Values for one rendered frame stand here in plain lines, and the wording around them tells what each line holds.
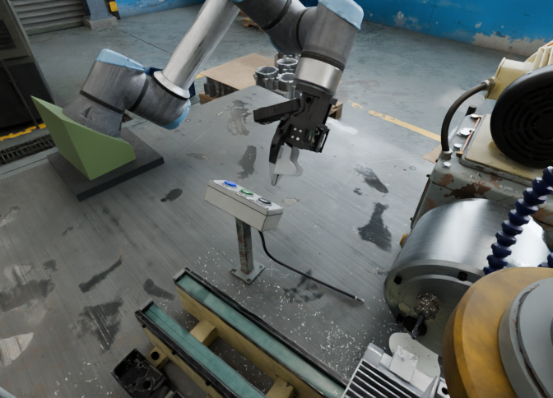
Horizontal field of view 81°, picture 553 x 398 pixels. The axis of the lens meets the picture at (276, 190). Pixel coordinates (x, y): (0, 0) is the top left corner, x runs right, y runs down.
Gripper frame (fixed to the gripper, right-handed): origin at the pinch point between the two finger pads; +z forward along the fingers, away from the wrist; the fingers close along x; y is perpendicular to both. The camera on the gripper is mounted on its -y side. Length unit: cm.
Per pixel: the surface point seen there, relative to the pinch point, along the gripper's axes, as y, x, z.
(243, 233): -3.7, 2.5, 15.6
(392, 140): -29, 243, -27
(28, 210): -78, -8, 42
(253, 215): 0.4, -3.7, 8.1
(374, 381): 33.9, -20.4, 13.8
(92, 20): -576, 276, -62
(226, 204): -6.7, -3.7, 8.8
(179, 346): 2.3, -17.1, 33.2
